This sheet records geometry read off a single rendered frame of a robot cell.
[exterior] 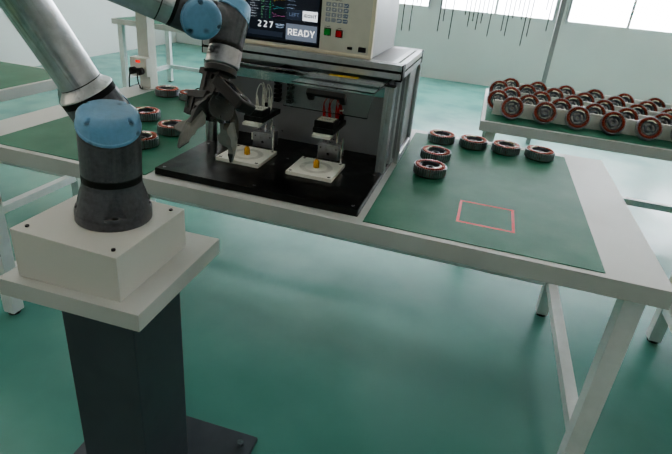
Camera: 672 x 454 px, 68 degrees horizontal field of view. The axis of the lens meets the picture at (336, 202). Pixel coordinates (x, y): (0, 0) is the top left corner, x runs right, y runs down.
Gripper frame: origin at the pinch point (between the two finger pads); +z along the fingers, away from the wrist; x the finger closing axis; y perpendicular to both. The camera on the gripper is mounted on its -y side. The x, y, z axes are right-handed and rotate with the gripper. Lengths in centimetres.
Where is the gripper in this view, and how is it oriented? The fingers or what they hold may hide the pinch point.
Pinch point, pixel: (208, 156)
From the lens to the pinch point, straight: 114.0
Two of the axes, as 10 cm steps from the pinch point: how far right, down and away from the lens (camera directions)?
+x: -5.6, -1.4, -8.2
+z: -2.1, 9.8, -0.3
